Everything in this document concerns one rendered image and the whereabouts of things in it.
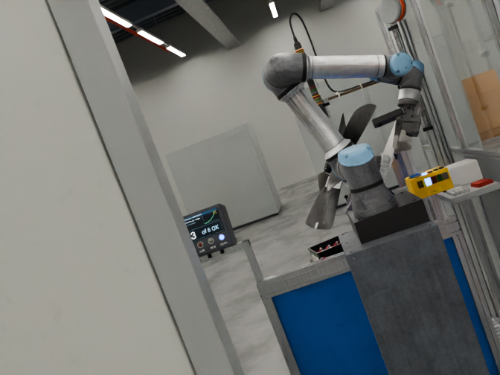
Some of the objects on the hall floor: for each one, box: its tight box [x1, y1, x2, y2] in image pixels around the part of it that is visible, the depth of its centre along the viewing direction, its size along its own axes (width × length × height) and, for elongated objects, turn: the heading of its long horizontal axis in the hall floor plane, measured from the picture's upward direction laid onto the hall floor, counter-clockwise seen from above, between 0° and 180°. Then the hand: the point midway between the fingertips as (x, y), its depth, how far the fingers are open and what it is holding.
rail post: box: [452, 234, 500, 375], centre depth 205 cm, size 4×4×78 cm
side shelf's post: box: [462, 199, 500, 313], centre depth 249 cm, size 4×4×83 cm
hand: (393, 155), depth 173 cm, fingers open, 14 cm apart
